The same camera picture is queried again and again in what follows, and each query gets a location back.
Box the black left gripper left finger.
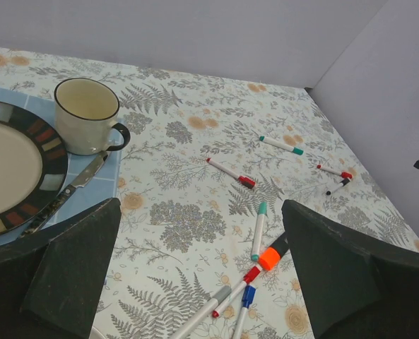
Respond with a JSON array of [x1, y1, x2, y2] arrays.
[[0, 198, 121, 338]]

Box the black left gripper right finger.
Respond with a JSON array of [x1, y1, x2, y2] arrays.
[[282, 200, 419, 338]]

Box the small red capped pen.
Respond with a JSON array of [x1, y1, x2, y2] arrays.
[[317, 165, 353, 179]]

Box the green capped white pen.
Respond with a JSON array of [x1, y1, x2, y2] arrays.
[[259, 136, 304, 155]]

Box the red capped white pen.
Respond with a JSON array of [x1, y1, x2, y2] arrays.
[[206, 157, 256, 190]]

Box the red capped pen in pile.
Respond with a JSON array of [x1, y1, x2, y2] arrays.
[[212, 264, 263, 319]]

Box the blue capped white pen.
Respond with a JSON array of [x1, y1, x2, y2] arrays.
[[232, 284, 256, 339]]

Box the black capped white pen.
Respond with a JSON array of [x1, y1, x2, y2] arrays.
[[326, 178, 350, 196]]

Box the teal capped white pen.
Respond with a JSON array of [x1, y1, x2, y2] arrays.
[[251, 202, 267, 262]]

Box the orange capped black highlighter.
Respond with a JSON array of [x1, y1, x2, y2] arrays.
[[258, 232, 290, 271]]

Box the steel table knife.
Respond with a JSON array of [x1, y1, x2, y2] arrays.
[[18, 151, 110, 239]]

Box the black rimmed dinner plate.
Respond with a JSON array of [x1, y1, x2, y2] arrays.
[[0, 102, 68, 235]]

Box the cream enamel mug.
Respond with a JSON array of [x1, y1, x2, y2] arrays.
[[54, 78, 131, 155]]

